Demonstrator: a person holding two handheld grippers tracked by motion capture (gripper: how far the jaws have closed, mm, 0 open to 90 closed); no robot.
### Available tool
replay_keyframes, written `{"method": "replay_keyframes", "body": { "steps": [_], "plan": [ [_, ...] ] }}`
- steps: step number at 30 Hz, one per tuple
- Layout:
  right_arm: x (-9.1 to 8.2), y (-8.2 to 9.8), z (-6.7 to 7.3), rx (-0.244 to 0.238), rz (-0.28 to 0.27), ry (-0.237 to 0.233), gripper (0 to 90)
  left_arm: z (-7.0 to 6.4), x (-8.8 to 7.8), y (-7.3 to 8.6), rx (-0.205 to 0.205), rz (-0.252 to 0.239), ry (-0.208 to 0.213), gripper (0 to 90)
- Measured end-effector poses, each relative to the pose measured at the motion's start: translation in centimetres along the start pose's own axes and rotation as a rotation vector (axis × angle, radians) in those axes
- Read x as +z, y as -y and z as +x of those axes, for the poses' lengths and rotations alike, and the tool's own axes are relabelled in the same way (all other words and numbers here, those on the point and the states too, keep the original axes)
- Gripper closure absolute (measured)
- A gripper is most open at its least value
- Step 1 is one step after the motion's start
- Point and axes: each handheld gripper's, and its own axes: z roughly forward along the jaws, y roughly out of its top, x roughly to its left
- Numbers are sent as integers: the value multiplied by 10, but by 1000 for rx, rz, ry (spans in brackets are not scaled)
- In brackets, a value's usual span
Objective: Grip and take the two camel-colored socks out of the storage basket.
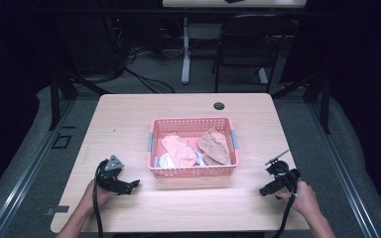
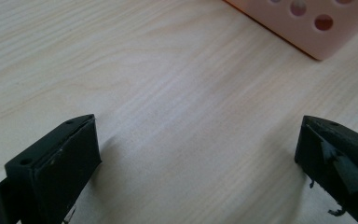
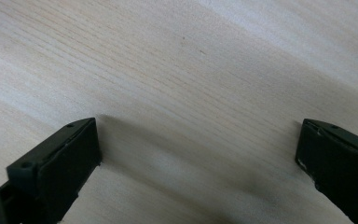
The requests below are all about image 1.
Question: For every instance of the white and blue sock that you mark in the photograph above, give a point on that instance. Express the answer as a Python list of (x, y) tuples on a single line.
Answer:
[(165, 162)]

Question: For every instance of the pink plastic basket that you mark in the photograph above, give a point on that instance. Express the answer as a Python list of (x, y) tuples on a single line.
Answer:
[(191, 172)]

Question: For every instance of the black folding chair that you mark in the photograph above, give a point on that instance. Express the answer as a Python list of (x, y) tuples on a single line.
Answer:
[(251, 39)]

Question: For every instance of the person's right hand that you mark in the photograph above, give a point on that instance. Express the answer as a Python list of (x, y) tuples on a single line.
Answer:
[(302, 198)]

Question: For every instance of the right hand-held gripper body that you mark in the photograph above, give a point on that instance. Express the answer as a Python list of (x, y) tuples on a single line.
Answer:
[(282, 177)]

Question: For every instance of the white background desk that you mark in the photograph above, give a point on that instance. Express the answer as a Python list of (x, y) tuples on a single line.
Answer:
[(238, 3)]

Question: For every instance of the black metal stand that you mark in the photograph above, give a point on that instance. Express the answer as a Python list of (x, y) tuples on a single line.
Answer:
[(61, 89), (314, 92)]

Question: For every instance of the brown sock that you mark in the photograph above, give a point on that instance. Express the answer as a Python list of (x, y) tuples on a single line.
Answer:
[(215, 147)]

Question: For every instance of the peach pink sock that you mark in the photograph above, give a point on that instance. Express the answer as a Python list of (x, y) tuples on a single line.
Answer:
[(180, 150)]

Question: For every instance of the person's left hand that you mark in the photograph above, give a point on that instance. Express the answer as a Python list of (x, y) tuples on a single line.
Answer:
[(96, 196)]

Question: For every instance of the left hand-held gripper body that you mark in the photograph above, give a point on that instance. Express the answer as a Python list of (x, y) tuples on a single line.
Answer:
[(110, 177)]

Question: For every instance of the metal floor rail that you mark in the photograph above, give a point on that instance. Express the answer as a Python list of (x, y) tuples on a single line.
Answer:
[(26, 172), (344, 172)]

